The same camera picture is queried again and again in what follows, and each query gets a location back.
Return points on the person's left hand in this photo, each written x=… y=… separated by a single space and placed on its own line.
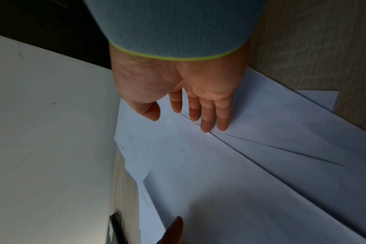
x=174 y=231

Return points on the person's right hand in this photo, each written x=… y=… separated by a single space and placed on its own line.
x=171 y=76

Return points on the spread of white paper sheets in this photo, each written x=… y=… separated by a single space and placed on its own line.
x=231 y=178

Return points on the grey closed laptop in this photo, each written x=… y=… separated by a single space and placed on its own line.
x=110 y=232

